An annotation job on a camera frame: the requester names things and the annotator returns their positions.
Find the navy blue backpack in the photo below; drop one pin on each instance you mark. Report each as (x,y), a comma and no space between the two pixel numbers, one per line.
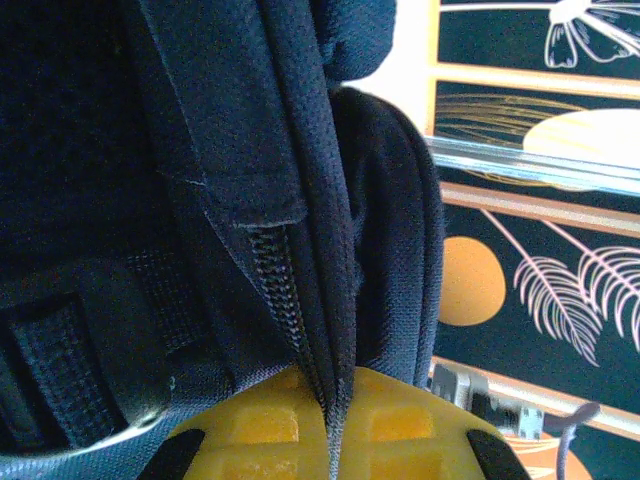
(150,200)

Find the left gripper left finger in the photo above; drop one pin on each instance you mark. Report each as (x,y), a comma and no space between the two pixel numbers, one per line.
(260,435)

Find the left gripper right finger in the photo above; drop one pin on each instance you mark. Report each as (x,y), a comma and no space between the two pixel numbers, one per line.
(410,440)

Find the aluminium frame post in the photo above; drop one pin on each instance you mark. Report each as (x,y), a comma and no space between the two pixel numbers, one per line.
(525,162)

